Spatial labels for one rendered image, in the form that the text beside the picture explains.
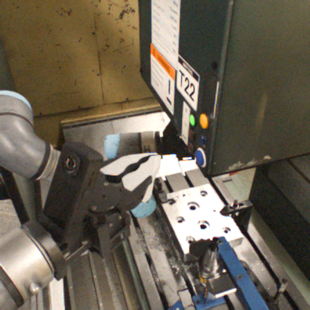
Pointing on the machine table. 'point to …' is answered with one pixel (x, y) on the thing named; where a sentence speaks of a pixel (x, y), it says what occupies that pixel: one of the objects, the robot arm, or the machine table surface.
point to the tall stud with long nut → (280, 289)
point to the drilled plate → (178, 232)
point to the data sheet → (166, 28)
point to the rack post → (206, 301)
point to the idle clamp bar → (261, 288)
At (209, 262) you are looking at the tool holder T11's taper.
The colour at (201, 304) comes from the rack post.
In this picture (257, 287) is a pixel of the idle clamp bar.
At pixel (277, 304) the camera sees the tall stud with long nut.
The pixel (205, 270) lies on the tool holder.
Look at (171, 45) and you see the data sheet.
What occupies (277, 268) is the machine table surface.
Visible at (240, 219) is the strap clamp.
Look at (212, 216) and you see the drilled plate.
